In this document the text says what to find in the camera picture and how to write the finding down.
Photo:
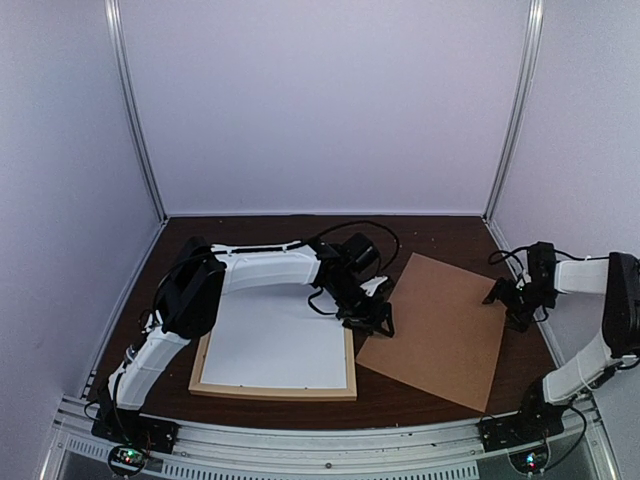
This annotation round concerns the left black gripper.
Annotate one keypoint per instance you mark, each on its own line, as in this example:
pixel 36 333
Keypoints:
pixel 371 317

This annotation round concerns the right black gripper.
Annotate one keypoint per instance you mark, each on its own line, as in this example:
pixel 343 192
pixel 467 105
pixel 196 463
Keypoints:
pixel 501 290

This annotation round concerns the brown backing board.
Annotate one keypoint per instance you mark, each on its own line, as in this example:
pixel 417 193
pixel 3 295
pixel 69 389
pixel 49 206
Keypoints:
pixel 446 341

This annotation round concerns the light wooden picture frame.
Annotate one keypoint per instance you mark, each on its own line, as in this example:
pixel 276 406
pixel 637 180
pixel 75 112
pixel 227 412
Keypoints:
pixel 349 393

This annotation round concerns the cat photo print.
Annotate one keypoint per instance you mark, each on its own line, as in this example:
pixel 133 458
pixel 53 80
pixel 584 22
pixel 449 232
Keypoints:
pixel 269 337

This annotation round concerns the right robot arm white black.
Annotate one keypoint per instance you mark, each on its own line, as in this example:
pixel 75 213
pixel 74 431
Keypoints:
pixel 598 296

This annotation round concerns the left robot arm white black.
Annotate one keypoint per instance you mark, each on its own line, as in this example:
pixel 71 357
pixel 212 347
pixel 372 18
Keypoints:
pixel 186 302

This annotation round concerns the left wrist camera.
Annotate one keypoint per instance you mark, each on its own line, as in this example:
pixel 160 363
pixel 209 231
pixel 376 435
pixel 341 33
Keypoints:
pixel 376 285

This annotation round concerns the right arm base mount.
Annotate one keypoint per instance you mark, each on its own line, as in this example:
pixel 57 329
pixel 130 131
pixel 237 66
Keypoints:
pixel 497 433

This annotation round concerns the aluminium front rail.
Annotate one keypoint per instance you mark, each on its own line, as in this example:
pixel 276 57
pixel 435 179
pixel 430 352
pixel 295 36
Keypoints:
pixel 452 450

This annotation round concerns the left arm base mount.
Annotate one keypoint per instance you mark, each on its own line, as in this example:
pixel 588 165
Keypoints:
pixel 144 433

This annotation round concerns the right aluminium corner post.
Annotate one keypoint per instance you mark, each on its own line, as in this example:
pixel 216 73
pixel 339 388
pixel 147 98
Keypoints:
pixel 527 68

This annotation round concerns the aluminium corner post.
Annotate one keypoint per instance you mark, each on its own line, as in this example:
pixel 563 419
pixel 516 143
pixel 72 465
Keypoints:
pixel 527 68
pixel 117 35

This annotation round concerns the left aluminium corner post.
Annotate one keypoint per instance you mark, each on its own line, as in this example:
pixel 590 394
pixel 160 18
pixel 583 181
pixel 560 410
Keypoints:
pixel 117 35

